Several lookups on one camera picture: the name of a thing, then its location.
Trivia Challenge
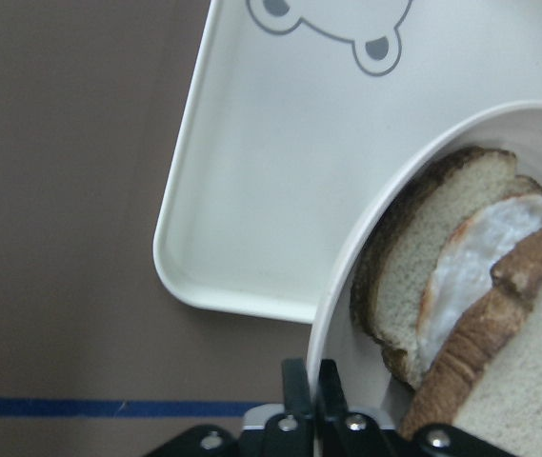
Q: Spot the bread slice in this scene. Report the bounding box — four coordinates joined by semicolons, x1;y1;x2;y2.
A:
399;229;542;456
351;147;542;388

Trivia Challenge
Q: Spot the white round plate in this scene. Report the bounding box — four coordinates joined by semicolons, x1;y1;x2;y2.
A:
306;101;542;428

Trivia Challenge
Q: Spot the bread slice under egg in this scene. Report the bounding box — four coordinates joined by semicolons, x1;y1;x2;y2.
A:
351;147;542;388

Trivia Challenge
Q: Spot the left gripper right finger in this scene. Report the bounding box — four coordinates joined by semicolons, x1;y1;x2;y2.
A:
316;359;349;417

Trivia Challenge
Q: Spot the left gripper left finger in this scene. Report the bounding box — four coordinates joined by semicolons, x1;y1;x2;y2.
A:
281;358;312;417

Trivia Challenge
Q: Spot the fried egg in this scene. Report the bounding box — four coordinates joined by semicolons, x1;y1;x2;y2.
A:
416;193;542;370

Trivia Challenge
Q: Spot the white bear tray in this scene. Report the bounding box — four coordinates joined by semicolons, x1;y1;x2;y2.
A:
153;1;542;323

